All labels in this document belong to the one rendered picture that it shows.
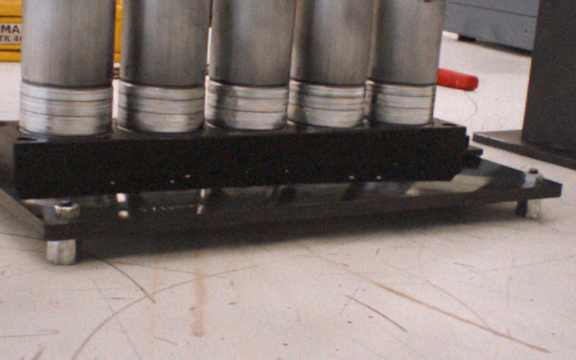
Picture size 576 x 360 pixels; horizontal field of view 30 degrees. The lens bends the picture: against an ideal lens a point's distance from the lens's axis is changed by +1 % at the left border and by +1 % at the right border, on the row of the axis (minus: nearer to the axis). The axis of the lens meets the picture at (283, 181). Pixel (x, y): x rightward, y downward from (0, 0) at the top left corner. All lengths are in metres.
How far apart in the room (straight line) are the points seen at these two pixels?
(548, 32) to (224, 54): 0.17
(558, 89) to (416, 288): 0.19
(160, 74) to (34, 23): 0.04
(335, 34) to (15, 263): 0.12
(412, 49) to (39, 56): 0.12
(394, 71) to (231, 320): 0.14
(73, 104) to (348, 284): 0.09
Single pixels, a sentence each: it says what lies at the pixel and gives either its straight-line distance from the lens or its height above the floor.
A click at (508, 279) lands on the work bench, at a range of 0.26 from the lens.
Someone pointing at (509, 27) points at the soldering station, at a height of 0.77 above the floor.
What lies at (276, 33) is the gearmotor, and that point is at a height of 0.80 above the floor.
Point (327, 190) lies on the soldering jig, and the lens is 0.29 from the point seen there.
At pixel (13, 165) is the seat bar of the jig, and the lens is 0.28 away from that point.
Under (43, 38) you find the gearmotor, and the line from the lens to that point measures 0.28.
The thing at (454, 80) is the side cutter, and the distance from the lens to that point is 0.60.
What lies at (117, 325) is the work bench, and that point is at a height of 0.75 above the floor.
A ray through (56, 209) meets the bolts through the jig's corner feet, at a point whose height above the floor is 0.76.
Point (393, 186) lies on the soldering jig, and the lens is 0.30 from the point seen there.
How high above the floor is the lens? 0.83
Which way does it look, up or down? 13 degrees down
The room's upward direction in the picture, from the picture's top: 5 degrees clockwise
